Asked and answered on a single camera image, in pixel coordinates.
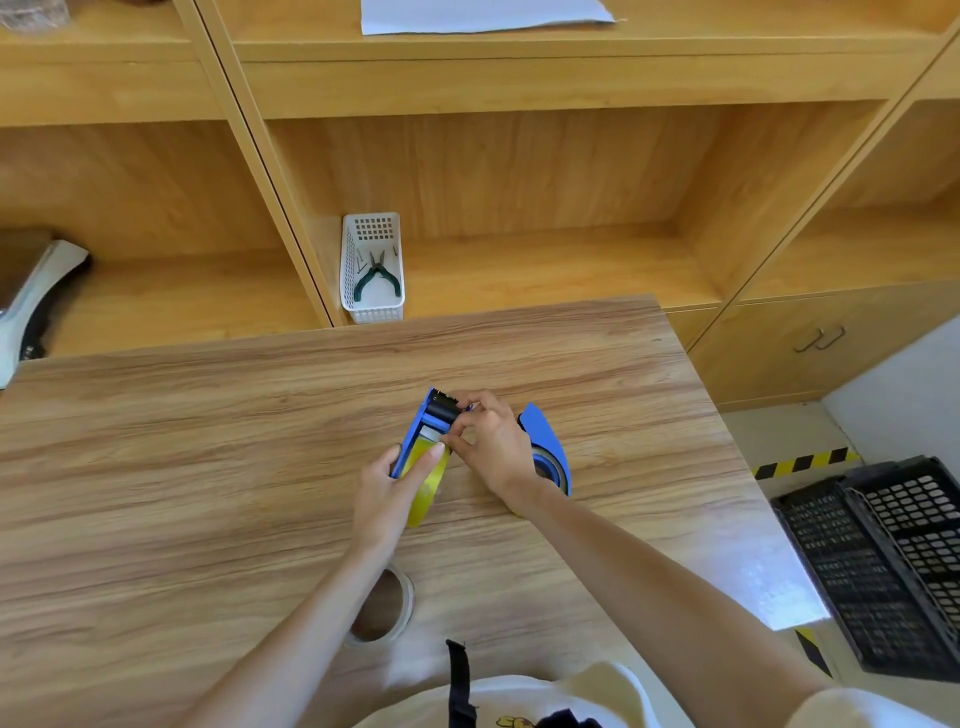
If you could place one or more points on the person's right hand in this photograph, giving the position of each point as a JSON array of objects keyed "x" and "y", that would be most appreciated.
[{"x": 495, "y": 446}]

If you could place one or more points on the person's left hand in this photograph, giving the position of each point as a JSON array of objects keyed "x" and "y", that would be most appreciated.
[{"x": 382, "y": 510}]

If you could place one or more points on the blue tape dispenser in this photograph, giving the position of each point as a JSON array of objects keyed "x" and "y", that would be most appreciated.
[
  {"x": 411, "y": 442},
  {"x": 541, "y": 424}
]

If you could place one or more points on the clear tape roll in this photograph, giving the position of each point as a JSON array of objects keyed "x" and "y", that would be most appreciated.
[{"x": 409, "y": 600}]

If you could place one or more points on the person's left forearm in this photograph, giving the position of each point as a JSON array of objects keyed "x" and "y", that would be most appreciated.
[{"x": 300, "y": 645}]

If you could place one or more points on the person's right forearm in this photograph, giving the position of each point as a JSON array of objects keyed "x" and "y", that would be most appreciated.
[{"x": 660, "y": 600}]

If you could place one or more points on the white plastic basket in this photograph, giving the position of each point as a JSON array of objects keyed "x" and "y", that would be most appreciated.
[{"x": 375, "y": 315}]

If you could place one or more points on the white shirt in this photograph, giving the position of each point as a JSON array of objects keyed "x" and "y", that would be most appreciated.
[{"x": 585, "y": 690}]

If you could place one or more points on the wooden shelf cabinet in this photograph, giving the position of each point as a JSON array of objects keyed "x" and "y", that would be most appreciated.
[{"x": 525, "y": 172}]

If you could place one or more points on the black plastic crate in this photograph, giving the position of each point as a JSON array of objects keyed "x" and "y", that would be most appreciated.
[
  {"x": 915, "y": 517},
  {"x": 832, "y": 570}
]

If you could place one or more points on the white electronic scale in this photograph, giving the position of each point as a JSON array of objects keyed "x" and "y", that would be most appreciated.
[{"x": 45, "y": 277}]

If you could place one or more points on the white paper sheet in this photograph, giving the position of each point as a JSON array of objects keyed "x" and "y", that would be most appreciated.
[{"x": 487, "y": 15}]

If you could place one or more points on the clear plastic water bottle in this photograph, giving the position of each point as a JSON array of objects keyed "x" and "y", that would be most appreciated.
[{"x": 34, "y": 13}]

